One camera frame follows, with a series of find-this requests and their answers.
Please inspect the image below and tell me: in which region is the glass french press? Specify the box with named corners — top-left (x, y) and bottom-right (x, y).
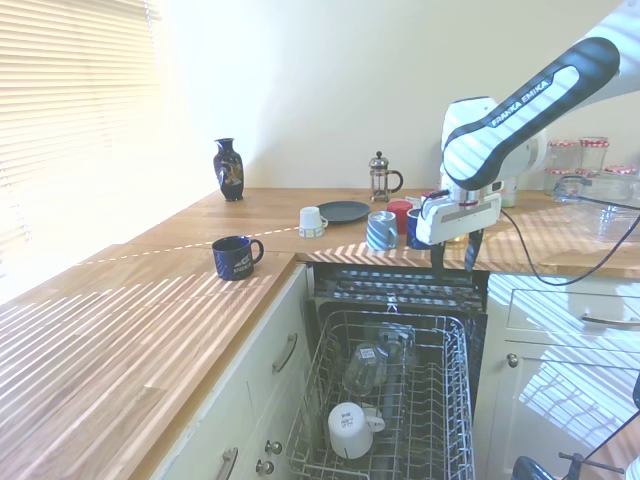
top-left (368, 150), bottom-right (404, 204)

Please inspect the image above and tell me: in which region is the wire dish rack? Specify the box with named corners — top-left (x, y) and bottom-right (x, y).
top-left (284, 309), bottom-right (476, 480)

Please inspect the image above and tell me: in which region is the white window blind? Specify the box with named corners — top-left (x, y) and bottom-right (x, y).
top-left (0, 0), bottom-right (162, 279)

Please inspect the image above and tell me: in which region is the blue striped mug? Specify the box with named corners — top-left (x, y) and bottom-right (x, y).
top-left (366, 210), bottom-right (400, 251)

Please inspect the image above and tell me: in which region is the open dishwasher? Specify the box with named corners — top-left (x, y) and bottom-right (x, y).
top-left (304, 262), bottom-right (490, 480)

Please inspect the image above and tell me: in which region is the black thin cable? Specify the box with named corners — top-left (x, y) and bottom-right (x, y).
top-left (552, 175), bottom-right (640, 210)

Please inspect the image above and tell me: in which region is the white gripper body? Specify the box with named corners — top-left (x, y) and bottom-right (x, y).
top-left (416, 192), bottom-right (503, 247)

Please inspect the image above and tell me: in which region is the clear drinking glass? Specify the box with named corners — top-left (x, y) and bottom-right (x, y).
top-left (342, 342), bottom-right (391, 396)

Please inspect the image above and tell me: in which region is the white mug cup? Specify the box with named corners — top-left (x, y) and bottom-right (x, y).
top-left (327, 401), bottom-right (387, 460)

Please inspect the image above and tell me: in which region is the dark blue painted vase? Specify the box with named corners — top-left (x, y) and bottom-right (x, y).
top-left (213, 138), bottom-right (245, 203)

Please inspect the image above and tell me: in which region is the dark blue printed mug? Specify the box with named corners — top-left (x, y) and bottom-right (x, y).
top-left (211, 235), bottom-right (265, 282)

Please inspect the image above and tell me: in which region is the black metal clamp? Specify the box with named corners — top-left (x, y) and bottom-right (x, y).
top-left (558, 451), bottom-right (627, 480)

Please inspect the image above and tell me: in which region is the dark dishwasher rack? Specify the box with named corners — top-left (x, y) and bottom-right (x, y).
top-left (312, 267), bottom-right (489, 314)

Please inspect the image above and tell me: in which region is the cream drawer cabinet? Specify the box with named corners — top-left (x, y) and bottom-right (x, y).
top-left (482, 272), bottom-right (640, 480)

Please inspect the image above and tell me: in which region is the white patterned cup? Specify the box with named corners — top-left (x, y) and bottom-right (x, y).
top-left (298, 206), bottom-right (329, 240)

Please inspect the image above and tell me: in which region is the dark blue round object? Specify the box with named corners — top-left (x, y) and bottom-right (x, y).
top-left (513, 455), bottom-right (552, 480)

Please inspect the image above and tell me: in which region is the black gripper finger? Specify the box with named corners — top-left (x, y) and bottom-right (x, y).
top-left (430, 241), bottom-right (447, 282)
top-left (464, 228), bottom-right (486, 274)

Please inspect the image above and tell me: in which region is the red mug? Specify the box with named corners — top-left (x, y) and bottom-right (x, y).
top-left (386, 199), bottom-right (415, 222)

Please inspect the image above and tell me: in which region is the green drink can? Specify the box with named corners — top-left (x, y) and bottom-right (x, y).
top-left (499, 177), bottom-right (519, 209)

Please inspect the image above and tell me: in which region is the cream corner cabinet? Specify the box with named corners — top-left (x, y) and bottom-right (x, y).
top-left (147, 263), bottom-right (315, 480)

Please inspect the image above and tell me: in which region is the curved metal cabinet handle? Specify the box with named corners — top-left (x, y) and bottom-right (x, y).
top-left (272, 333), bottom-right (299, 374)
top-left (217, 447), bottom-right (239, 480)

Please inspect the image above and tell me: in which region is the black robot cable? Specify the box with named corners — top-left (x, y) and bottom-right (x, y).
top-left (499, 206), bottom-right (640, 287)

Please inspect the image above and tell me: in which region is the dark grey plate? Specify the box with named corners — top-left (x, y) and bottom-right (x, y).
top-left (315, 200), bottom-right (372, 225)

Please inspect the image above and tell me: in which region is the plain dark blue mug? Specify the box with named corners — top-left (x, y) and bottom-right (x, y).
top-left (405, 208), bottom-right (426, 250)

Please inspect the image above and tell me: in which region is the long metal drawer handle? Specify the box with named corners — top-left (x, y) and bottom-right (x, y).
top-left (580, 313), bottom-right (640, 327)

